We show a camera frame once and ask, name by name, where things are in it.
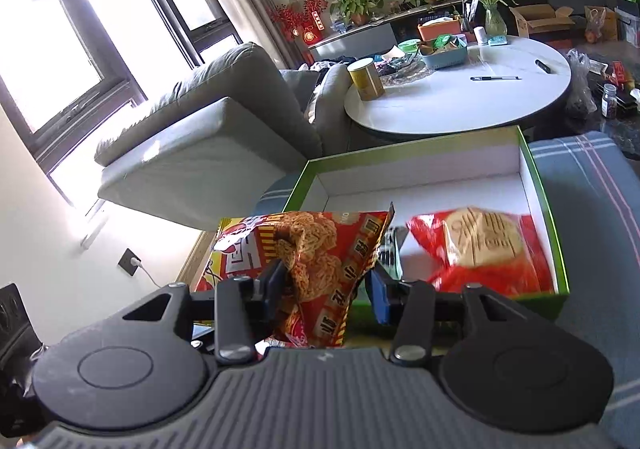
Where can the wall power socket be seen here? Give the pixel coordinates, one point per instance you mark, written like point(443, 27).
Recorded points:
point(129, 262)

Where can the black marker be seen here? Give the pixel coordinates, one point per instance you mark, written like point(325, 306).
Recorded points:
point(545, 67)

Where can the red bag with round cake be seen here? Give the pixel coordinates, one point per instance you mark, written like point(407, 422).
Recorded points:
point(475, 245)

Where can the yellow tin can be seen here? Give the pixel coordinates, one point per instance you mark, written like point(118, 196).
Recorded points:
point(366, 79)

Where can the dark round side table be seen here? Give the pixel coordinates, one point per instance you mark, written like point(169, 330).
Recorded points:
point(624, 128)

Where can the grey sofa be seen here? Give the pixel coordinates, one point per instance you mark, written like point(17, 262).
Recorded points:
point(211, 146)

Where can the window frame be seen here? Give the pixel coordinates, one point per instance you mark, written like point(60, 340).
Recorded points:
point(68, 67)

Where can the green cracker snack bag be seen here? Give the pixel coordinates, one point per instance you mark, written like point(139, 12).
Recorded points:
point(389, 250)

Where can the green cardboard box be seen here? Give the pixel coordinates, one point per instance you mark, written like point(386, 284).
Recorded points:
point(491, 168)

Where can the red flower decoration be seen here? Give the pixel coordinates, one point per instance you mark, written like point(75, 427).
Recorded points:
point(300, 19)

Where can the white round coffee table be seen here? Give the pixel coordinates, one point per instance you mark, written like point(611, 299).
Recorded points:
point(447, 101)

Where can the clear plastic storage bin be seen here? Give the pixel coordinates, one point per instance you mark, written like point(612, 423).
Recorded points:
point(629, 27)

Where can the black pen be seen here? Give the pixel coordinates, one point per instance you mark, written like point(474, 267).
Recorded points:
point(488, 78)

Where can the glass vase with plant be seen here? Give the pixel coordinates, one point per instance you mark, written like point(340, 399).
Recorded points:
point(492, 8)

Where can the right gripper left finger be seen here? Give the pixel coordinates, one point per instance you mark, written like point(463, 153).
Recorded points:
point(246, 311)

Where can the blue snack tray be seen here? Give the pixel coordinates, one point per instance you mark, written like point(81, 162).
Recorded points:
point(444, 51)

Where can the brown cardboard box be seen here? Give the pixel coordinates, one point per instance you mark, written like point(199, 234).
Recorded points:
point(541, 19)

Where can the red noodle snack bag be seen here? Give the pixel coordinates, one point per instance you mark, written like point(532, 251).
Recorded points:
point(325, 254)

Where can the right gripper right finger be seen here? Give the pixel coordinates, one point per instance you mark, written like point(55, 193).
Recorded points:
point(408, 309)

